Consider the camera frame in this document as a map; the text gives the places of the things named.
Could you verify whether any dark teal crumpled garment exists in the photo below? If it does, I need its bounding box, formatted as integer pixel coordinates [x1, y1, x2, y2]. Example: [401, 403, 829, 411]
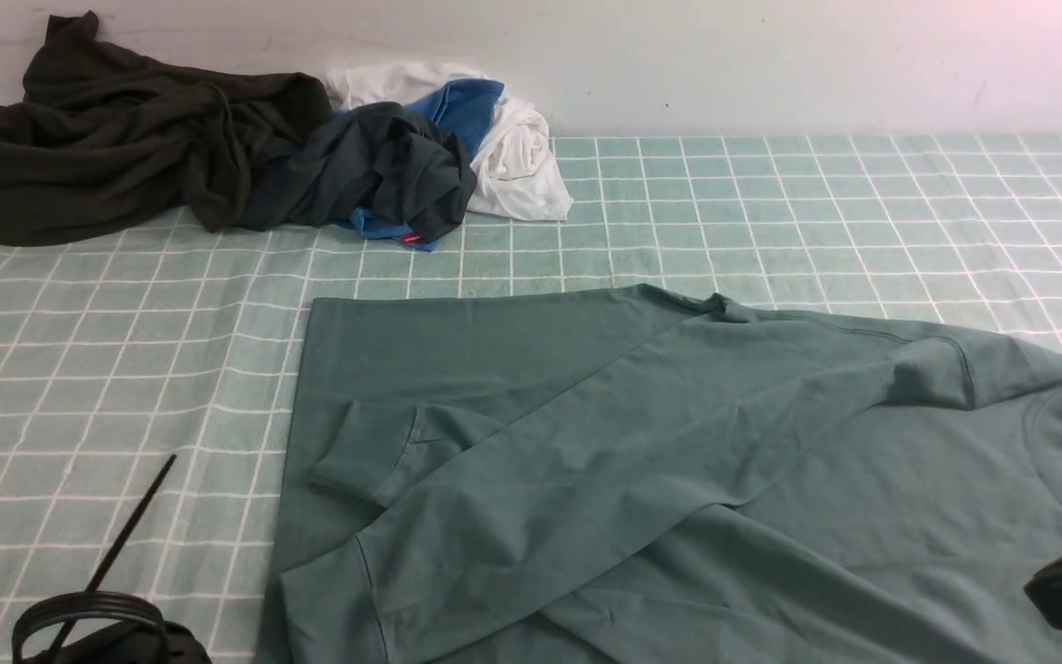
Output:
[233, 102, 477, 243]

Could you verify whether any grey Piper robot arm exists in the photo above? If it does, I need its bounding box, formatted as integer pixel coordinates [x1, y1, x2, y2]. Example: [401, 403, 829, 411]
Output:
[11, 532, 1062, 663]

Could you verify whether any green checkered tablecloth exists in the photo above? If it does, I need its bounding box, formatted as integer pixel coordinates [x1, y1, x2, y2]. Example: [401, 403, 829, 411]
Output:
[0, 134, 1062, 663]

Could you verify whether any green long-sleeved shirt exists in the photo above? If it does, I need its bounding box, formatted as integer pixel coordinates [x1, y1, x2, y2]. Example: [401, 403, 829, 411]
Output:
[254, 285, 1062, 663]

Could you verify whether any dark olive crumpled garment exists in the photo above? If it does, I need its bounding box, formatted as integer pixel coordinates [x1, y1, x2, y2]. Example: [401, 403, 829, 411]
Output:
[0, 11, 332, 246]

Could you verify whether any white crumpled garment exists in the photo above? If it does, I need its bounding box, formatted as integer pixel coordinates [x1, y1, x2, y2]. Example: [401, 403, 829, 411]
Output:
[325, 62, 573, 222]

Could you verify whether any blue crumpled garment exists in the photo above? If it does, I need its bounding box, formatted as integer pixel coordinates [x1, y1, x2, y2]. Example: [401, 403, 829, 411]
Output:
[336, 78, 504, 252]

